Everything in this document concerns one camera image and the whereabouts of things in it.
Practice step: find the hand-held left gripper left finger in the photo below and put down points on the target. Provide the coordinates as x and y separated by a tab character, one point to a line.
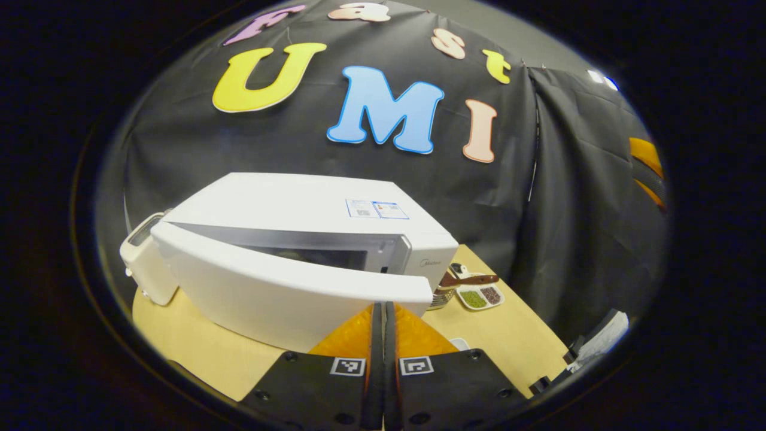
375	389

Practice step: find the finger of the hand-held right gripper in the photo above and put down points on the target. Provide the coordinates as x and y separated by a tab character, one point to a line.
645	152
652	191

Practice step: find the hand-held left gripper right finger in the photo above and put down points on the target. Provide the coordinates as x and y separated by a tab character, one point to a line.
391	389

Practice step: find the white microwave oven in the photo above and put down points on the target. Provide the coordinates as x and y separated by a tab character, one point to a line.
287	197

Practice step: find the small white tray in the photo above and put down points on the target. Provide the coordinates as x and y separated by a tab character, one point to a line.
459	343

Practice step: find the small ceiling light panel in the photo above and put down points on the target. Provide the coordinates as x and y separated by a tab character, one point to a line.
598	76

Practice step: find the white divided seasoning dish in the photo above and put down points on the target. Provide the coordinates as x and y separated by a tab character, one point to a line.
474	299

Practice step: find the brown wooden spoon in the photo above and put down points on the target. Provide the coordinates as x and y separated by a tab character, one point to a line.
470	279

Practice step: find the white printed sheet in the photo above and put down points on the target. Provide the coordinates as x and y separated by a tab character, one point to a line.
604	338

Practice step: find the white toaster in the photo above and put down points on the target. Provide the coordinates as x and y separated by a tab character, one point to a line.
149	275

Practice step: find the black backdrop cloth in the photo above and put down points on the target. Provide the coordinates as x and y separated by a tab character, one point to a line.
209	149

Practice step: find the black table bracket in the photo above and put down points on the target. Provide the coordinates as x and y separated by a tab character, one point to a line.
541	383

